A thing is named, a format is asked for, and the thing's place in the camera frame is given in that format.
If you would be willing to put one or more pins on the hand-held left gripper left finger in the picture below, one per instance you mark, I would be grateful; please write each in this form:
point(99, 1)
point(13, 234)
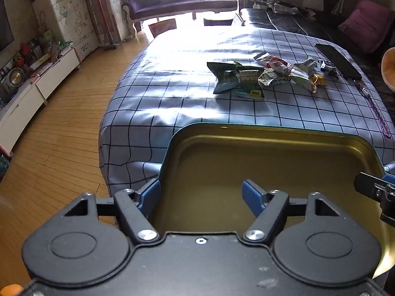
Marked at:
point(148, 195)

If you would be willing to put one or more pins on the clutter of small items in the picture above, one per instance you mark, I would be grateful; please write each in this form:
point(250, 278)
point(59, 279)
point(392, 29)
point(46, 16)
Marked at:
point(37, 55)

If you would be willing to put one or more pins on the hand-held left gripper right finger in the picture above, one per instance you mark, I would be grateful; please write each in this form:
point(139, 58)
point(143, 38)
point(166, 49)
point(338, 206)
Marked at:
point(251, 195)

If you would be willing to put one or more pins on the orange yellow candy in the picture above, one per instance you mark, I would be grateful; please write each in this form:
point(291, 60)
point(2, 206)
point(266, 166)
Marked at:
point(318, 81)

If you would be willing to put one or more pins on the purple chaise sofa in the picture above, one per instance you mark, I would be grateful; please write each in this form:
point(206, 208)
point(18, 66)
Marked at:
point(182, 6)

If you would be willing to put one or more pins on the black television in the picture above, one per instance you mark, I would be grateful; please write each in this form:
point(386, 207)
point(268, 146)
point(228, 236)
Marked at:
point(5, 24)

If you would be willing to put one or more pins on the white cartoon print cabinet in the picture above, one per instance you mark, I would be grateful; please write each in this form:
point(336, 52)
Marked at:
point(66, 15)

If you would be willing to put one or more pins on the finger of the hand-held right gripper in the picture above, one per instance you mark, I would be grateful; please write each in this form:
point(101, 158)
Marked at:
point(389, 180)
point(368, 185)

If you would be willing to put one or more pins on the white paper bag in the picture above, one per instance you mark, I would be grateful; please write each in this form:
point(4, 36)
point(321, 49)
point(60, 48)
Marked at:
point(313, 0)

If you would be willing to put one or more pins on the red stick vacuum cleaner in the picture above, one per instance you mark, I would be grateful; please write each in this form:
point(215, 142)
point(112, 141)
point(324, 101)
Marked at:
point(105, 15)

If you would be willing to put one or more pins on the small white snack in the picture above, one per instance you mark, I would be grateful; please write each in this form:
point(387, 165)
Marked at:
point(273, 78)

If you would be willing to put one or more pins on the red and white snack packet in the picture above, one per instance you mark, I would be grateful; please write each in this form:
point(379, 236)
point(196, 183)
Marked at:
point(273, 62)

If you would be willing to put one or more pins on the black leather sofa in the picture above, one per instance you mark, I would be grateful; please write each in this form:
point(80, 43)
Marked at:
point(293, 21)

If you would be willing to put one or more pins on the orange plush cushion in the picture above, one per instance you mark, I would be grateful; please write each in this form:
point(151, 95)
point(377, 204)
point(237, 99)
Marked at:
point(389, 67)

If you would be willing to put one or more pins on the dark chair back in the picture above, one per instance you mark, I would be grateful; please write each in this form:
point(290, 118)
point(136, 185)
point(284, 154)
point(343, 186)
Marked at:
point(218, 22)

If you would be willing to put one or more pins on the yellow and white snack packet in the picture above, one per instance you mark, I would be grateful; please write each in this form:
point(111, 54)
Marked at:
point(301, 81)

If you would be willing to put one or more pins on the pink chair back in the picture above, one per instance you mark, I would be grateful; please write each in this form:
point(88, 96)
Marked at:
point(162, 27)

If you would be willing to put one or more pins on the blue checked tablecloth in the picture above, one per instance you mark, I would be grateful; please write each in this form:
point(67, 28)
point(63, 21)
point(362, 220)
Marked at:
point(185, 83)

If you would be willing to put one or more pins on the white low sideboard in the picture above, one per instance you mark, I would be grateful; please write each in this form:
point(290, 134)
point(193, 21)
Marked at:
point(34, 95)

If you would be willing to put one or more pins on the yellow green packet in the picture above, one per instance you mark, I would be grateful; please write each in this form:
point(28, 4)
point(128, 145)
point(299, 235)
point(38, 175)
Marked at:
point(251, 93)

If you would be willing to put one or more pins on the small dark snack packet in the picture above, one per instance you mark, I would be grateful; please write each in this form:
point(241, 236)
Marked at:
point(333, 74)

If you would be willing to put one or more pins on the pink cushion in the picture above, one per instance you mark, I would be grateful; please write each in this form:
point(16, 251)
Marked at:
point(367, 26)

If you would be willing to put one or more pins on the pale grey snack bar packet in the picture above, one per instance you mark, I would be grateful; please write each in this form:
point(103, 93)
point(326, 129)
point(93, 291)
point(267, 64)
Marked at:
point(305, 64)

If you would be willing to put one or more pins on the green snack bag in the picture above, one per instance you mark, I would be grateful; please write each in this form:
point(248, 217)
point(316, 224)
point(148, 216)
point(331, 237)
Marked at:
point(250, 78)
point(223, 78)

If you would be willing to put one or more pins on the black smartphone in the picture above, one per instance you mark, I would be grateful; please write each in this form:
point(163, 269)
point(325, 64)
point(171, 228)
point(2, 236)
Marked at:
point(338, 61)

